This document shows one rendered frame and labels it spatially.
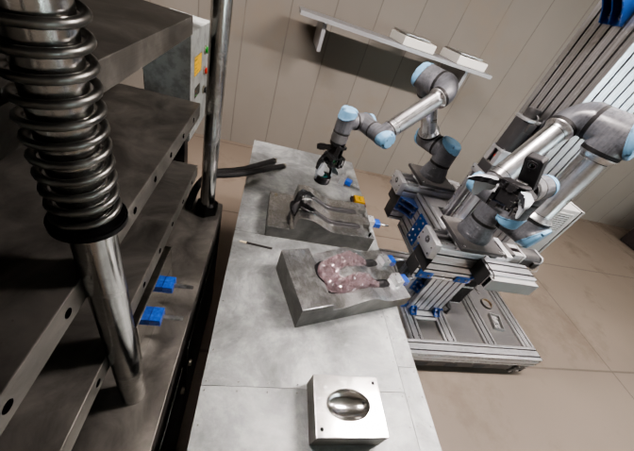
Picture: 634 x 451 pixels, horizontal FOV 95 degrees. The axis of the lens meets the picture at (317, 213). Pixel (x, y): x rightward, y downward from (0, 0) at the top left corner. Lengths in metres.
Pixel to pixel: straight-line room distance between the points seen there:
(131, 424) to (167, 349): 0.18
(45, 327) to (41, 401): 0.26
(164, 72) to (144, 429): 1.08
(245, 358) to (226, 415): 0.15
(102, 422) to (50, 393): 0.26
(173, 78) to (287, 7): 2.15
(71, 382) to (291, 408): 0.53
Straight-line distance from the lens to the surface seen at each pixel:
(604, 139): 1.29
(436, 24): 3.58
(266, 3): 3.27
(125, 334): 0.68
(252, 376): 0.99
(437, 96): 1.42
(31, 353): 0.52
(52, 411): 0.75
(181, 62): 1.23
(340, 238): 1.35
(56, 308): 0.54
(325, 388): 0.95
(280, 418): 0.97
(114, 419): 0.99
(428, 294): 2.08
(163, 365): 1.02
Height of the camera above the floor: 1.72
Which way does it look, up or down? 37 degrees down
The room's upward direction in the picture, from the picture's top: 21 degrees clockwise
